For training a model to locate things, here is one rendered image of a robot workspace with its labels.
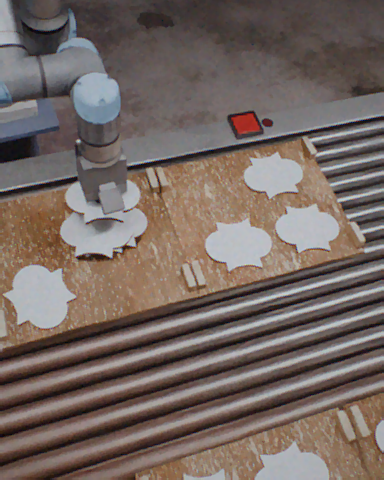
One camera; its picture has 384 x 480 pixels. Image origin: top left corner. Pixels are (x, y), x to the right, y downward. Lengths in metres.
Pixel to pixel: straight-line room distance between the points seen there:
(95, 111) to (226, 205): 0.51
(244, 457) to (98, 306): 0.41
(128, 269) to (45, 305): 0.19
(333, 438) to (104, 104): 0.75
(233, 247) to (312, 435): 0.43
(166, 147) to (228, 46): 1.79
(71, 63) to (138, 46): 2.13
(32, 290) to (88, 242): 0.15
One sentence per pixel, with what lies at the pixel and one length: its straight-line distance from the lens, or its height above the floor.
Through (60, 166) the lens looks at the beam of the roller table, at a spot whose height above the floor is 0.91.
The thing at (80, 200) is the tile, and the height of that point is 1.06.
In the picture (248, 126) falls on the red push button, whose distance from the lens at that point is 1.58.
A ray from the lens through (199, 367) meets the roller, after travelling 1.23.
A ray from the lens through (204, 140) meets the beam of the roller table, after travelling 1.54.
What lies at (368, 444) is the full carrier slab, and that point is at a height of 0.94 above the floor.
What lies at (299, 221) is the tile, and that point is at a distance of 1.40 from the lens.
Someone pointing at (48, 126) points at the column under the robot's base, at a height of 0.87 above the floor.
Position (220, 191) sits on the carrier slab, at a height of 0.94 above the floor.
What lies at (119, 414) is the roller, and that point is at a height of 0.92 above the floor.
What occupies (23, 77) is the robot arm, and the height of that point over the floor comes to 1.35.
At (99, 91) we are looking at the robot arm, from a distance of 1.00.
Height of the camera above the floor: 2.07
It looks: 56 degrees down
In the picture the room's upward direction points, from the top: 10 degrees clockwise
